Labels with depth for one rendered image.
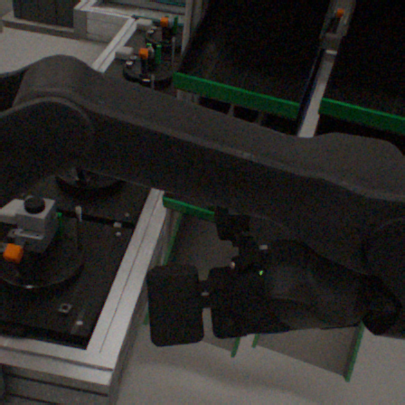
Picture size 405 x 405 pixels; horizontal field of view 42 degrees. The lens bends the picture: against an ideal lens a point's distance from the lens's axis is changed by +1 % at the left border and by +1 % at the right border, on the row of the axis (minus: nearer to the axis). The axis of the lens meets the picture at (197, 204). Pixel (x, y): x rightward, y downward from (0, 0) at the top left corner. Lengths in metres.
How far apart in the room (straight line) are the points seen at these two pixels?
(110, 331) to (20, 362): 0.13
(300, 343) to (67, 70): 0.59
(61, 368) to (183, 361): 0.22
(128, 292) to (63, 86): 0.63
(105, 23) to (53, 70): 1.68
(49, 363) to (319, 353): 0.37
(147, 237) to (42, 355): 0.28
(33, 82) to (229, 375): 0.71
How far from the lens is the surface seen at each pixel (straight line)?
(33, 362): 0.78
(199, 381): 0.88
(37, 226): 0.80
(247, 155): 0.26
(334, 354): 0.77
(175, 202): 0.62
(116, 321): 0.82
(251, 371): 0.90
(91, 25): 1.95
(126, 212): 0.97
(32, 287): 0.82
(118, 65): 1.52
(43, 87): 0.24
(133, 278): 0.86
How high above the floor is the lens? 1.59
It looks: 38 degrees down
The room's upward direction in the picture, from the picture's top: 8 degrees clockwise
